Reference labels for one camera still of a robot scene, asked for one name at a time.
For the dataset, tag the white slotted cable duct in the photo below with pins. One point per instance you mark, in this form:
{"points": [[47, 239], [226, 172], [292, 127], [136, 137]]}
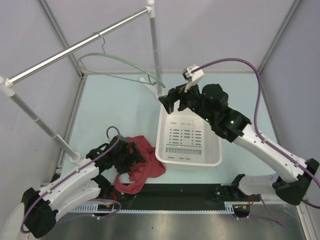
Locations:
{"points": [[92, 209]]}

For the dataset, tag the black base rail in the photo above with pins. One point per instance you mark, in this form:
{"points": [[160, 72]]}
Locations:
{"points": [[178, 196]]}

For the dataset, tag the metal clothes rack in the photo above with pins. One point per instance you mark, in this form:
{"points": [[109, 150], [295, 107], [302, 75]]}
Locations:
{"points": [[6, 84]]}

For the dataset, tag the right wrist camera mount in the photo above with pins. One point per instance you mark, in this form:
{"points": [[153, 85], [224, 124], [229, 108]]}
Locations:
{"points": [[192, 74]]}

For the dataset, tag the white plastic basket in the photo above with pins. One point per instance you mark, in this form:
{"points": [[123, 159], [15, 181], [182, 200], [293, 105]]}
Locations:
{"points": [[186, 142]]}

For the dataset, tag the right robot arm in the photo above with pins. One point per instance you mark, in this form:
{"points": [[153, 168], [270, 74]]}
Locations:
{"points": [[293, 175]]}

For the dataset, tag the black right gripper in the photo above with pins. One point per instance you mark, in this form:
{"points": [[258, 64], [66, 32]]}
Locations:
{"points": [[176, 95]]}

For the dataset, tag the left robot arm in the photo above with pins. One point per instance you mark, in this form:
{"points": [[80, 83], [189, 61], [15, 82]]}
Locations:
{"points": [[45, 207]]}

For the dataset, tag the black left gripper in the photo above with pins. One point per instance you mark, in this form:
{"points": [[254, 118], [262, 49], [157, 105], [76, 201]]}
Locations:
{"points": [[124, 168]]}

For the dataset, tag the red tank top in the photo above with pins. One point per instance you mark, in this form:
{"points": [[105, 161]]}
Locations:
{"points": [[151, 167]]}

